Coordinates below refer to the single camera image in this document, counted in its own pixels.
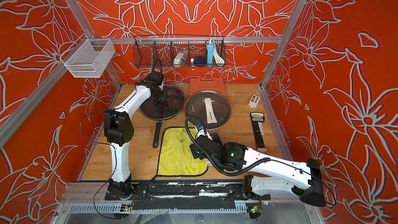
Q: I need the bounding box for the yellow microfiber cloth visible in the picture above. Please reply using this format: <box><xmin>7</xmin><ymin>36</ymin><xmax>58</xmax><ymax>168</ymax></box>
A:
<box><xmin>157</xmin><ymin>127</ymin><xmax>208</xmax><ymax>177</ymax></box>

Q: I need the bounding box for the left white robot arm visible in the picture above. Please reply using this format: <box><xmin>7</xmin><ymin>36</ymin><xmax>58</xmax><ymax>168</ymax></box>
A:
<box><xmin>104</xmin><ymin>71</ymin><xmax>165</xmax><ymax>199</ymax></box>

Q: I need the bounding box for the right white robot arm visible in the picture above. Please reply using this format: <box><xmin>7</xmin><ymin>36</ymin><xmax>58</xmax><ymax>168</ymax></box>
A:
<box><xmin>188</xmin><ymin>132</ymin><xmax>326</xmax><ymax>207</ymax></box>

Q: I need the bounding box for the black frying pan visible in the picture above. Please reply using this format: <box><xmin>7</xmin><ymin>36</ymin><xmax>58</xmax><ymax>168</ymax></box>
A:
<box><xmin>139</xmin><ymin>84</ymin><xmax>186</xmax><ymax>149</ymax></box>

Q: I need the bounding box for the white packet in basket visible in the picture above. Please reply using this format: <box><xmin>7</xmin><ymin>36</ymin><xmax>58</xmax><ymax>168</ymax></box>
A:
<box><xmin>173</xmin><ymin>50</ymin><xmax>189</xmax><ymax>68</ymax></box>

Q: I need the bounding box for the red plastic board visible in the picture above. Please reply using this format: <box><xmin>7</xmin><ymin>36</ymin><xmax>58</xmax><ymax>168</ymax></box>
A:
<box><xmin>189</xmin><ymin>78</ymin><xmax>226</xmax><ymax>96</ymax></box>

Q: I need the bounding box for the dark blue round object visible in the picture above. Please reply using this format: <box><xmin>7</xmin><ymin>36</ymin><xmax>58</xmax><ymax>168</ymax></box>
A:
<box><xmin>193</xmin><ymin>56</ymin><xmax>207</xmax><ymax>67</ymax></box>

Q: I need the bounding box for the light blue box in basket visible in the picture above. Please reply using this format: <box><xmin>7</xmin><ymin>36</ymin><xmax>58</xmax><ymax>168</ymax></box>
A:
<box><xmin>207</xmin><ymin>40</ymin><xmax>214</xmax><ymax>67</ymax></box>

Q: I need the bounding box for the white remote with buttons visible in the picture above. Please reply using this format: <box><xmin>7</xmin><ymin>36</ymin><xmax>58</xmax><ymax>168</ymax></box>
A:
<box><xmin>248</xmin><ymin>95</ymin><xmax>261</xmax><ymax>108</ymax></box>

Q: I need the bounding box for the black wire wall basket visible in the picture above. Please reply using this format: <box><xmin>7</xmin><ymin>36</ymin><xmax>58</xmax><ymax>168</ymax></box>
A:
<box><xmin>133</xmin><ymin>35</ymin><xmax>227</xmax><ymax>68</ymax></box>

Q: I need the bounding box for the glass lid with beige handle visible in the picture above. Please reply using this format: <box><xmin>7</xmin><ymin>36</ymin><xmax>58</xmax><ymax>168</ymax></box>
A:
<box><xmin>184</xmin><ymin>90</ymin><xmax>232</xmax><ymax>131</ymax></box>

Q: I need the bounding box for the black long-handled peeler tool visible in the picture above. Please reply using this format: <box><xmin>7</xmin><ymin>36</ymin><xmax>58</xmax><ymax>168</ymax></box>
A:
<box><xmin>250</xmin><ymin>112</ymin><xmax>267</xmax><ymax>153</ymax></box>

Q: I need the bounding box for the white cable bundle in basket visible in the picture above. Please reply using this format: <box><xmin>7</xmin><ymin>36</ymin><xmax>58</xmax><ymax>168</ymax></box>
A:
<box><xmin>213</xmin><ymin>45</ymin><xmax>224</xmax><ymax>67</ymax></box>

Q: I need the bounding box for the white mesh wall basket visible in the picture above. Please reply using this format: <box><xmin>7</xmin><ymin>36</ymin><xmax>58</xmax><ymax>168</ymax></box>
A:
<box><xmin>62</xmin><ymin>39</ymin><xmax>115</xmax><ymax>78</ymax></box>

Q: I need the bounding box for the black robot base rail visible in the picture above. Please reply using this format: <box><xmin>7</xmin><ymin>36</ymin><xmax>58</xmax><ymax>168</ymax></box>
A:
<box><xmin>104</xmin><ymin>179</ymin><xmax>271</xmax><ymax>211</ymax></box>

